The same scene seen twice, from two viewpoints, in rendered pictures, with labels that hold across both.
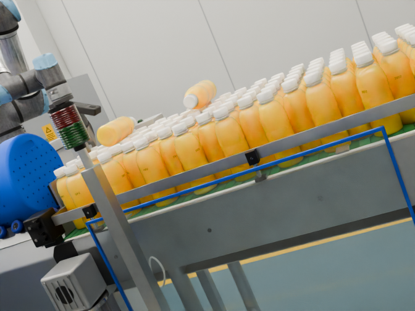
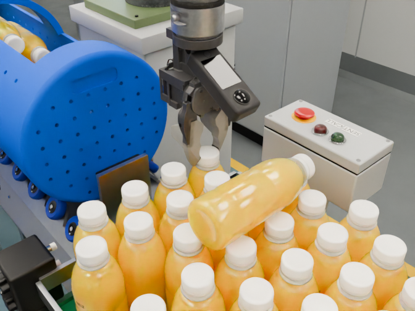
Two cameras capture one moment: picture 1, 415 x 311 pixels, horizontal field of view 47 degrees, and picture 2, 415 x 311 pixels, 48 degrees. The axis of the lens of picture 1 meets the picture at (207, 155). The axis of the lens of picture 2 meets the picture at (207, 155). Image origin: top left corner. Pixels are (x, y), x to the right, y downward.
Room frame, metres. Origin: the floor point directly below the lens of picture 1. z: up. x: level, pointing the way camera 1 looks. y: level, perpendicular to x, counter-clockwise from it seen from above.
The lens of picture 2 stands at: (1.09, 0.06, 1.52)
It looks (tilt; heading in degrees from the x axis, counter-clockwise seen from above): 35 degrees down; 28
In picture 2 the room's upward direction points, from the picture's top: straight up
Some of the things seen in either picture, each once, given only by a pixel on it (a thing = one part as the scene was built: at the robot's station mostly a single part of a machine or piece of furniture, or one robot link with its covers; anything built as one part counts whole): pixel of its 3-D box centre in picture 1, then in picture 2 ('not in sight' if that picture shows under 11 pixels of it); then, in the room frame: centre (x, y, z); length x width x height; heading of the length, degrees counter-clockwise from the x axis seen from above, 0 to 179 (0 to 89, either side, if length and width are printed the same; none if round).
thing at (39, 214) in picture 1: (46, 228); (33, 277); (1.40, 0.53, 0.95); 0.10 x 0.07 x 0.10; 159
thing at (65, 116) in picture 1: (65, 117); not in sight; (1.13, 0.27, 1.23); 0.06 x 0.06 x 0.04
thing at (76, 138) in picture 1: (74, 134); not in sight; (1.13, 0.27, 1.18); 0.06 x 0.06 x 0.05
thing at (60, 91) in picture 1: (58, 93); (196, 18); (1.65, 0.37, 1.31); 0.08 x 0.08 x 0.05
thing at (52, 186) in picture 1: (63, 195); (123, 190); (1.60, 0.50, 0.99); 0.10 x 0.02 x 0.12; 159
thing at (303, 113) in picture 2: not in sight; (304, 113); (1.82, 0.25, 1.11); 0.04 x 0.04 x 0.01
